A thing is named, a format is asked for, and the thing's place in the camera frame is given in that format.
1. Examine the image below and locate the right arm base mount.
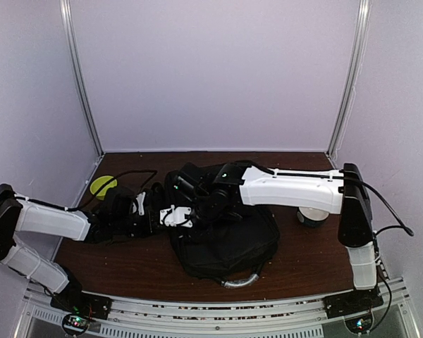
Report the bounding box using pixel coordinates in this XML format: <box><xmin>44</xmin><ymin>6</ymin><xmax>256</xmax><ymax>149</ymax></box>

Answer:
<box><xmin>323</xmin><ymin>290</ymin><xmax>384</xmax><ymax>319</ymax></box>

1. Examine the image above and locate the black student backpack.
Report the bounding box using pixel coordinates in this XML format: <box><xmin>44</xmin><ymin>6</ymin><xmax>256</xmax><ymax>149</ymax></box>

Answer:
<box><xmin>151</xmin><ymin>162</ymin><xmax>281</xmax><ymax>289</ymax></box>

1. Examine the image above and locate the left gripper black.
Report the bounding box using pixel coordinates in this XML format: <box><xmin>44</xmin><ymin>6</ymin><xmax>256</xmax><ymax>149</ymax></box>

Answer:
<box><xmin>111</xmin><ymin>210</ymin><xmax>164</xmax><ymax>238</ymax></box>

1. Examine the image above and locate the aluminium frame post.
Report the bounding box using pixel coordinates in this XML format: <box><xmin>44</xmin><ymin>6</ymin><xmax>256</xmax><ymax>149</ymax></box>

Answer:
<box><xmin>326</xmin><ymin>0</ymin><xmax>372</xmax><ymax>162</ymax></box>
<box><xmin>59</xmin><ymin>0</ymin><xmax>104</xmax><ymax>156</ymax></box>

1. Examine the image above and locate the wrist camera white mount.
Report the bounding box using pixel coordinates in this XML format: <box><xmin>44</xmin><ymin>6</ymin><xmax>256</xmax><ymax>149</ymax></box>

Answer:
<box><xmin>130</xmin><ymin>192</ymin><xmax>147</xmax><ymax>216</ymax></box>
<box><xmin>159</xmin><ymin>205</ymin><xmax>193</xmax><ymax>228</ymax></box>

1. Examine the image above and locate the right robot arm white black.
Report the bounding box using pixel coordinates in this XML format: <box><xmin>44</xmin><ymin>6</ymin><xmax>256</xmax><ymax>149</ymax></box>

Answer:
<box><xmin>161</xmin><ymin>161</ymin><xmax>414</xmax><ymax>311</ymax></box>

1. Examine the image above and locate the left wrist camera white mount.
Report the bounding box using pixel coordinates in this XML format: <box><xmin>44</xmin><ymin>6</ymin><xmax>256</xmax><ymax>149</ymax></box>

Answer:
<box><xmin>130</xmin><ymin>192</ymin><xmax>147</xmax><ymax>216</ymax></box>

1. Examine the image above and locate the lime green bowl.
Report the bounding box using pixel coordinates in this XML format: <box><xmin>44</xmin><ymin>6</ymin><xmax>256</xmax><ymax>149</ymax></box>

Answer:
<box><xmin>89</xmin><ymin>175</ymin><xmax>118</xmax><ymax>201</ymax></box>

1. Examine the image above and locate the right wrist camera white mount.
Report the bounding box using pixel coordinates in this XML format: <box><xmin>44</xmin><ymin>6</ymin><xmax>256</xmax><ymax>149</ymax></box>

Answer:
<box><xmin>159</xmin><ymin>205</ymin><xmax>193</xmax><ymax>228</ymax></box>

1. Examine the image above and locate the right aluminium frame post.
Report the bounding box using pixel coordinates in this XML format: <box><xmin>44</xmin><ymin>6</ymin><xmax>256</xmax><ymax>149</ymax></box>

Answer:
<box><xmin>326</xmin><ymin>0</ymin><xmax>372</xmax><ymax>162</ymax></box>

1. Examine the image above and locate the left aluminium frame post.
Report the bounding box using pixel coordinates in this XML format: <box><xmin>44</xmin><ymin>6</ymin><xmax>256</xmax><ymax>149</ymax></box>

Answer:
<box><xmin>59</xmin><ymin>0</ymin><xmax>104</xmax><ymax>156</ymax></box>

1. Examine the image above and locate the white blue ceramic bowl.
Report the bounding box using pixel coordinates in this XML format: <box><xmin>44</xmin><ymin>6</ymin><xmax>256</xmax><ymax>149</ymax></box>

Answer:
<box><xmin>297</xmin><ymin>207</ymin><xmax>329</xmax><ymax>228</ymax></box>

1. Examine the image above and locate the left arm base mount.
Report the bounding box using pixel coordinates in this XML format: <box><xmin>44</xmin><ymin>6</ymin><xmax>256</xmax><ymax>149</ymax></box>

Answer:
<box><xmin>50</xmin><ymin>292</ymin><xmax>112</xmax><ymax>320</ymax></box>

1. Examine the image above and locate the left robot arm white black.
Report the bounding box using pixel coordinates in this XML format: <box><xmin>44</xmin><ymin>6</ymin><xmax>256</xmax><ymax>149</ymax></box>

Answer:
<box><xmin>0</xmin><ymin>178</ymin><xmax>164</xmax><ymax>313</ymax></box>

